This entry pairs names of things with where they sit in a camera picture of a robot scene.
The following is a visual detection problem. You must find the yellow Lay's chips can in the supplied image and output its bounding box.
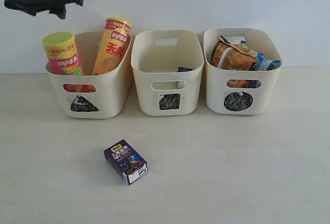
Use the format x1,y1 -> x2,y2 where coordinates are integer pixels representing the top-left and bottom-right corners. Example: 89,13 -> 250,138
92,17 -> 131,75

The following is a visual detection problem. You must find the purple juice carton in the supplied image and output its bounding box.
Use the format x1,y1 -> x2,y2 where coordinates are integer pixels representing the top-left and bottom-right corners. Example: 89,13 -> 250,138
104,139 -> 147,185

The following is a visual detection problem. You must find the pink Lay's chips can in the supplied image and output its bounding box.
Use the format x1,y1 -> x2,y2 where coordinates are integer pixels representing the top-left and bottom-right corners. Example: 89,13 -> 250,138
41,31 -> 85,76

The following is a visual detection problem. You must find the cream bin triangle mark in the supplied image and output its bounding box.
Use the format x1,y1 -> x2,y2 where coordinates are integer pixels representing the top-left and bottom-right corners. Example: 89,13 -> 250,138
45,31 -> 133,120

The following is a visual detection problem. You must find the cream bin circle mark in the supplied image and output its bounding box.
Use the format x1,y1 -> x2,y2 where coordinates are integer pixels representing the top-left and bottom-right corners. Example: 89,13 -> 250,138
203,27 -> 282,116

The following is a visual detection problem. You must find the cream bin square mark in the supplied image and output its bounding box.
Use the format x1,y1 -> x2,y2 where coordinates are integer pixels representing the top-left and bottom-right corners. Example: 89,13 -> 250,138
130,29 -> 205,117

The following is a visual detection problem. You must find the orange instant noodle bag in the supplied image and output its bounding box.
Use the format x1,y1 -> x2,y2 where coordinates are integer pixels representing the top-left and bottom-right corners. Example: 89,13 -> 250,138
209,35 -> 259,88

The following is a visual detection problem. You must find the blue instant noodle bag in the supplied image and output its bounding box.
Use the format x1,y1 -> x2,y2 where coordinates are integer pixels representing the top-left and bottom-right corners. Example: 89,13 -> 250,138
233,41 -> 281,88

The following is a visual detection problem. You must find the blue white milk carton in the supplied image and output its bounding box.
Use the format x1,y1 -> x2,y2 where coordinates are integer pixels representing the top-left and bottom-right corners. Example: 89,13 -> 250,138
177,67 -> 193,72

